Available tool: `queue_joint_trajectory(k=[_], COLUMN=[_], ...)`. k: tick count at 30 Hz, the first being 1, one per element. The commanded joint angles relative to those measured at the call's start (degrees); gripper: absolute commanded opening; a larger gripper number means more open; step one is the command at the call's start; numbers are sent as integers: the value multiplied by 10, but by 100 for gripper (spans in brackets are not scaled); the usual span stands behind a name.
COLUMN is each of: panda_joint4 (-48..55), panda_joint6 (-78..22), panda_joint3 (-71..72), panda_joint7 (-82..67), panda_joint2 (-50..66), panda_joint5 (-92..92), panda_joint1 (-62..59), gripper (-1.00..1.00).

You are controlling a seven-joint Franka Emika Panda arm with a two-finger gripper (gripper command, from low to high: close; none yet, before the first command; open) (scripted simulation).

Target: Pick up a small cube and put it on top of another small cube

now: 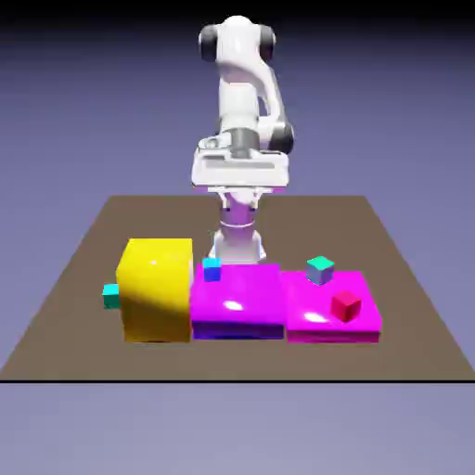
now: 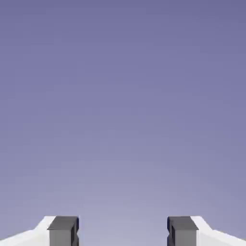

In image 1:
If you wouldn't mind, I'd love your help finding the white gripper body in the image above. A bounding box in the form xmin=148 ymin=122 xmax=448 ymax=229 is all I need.
xmin=191 ymin=147 xmax=290 ymax=195

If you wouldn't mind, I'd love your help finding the small blue cube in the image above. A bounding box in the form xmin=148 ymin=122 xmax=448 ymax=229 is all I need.
xmin=201 ymin=257 xmax=223 ymax=284

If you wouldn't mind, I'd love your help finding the small green cube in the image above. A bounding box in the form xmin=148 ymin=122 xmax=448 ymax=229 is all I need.
xmin=305 ymin=255 xmax=336 ymax=287

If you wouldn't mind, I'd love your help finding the small red cube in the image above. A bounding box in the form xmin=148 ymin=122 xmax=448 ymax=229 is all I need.
xmin=330 ymin=289 xmax=363 ymax=323

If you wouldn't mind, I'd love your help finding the small teal cube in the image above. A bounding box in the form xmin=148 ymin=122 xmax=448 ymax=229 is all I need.
xmin=101 ymin=283 xmax=121 ymax=310

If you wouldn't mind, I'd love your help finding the large magenta box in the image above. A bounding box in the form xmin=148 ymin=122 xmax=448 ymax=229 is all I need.
xmin=280 ymin=270 xmax=383 ymax=344
xmin=189 ymin=263 xmax=287 ymax=341

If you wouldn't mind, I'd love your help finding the large yellow box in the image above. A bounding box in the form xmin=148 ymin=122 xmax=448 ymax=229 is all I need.
xmin=115 ymin=237 xmax=195 ymax=343

